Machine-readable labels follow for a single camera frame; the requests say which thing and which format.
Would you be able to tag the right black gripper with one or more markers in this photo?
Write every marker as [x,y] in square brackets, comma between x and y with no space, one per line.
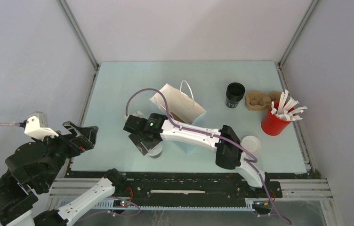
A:
[137,141]

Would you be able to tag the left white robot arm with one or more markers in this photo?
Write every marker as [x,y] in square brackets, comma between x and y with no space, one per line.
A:
[16,201]

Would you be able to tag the white plastic lid on table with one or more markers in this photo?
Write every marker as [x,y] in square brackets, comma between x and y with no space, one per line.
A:
[251,144]

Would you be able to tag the light blue paper bag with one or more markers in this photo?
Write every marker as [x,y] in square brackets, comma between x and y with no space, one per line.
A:
[182,106]

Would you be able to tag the red cup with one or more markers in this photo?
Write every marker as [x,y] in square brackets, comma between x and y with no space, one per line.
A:
[272,125]

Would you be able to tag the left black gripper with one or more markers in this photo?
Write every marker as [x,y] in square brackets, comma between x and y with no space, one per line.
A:
[85,138]

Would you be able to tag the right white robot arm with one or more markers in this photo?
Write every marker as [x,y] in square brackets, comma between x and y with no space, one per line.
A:
[223,142]

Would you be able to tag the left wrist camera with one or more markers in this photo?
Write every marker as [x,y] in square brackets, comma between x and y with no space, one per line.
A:
[37,126]

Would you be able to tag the brown cardboard cup carrier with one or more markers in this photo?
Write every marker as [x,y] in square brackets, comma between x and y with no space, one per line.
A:
[258,101]

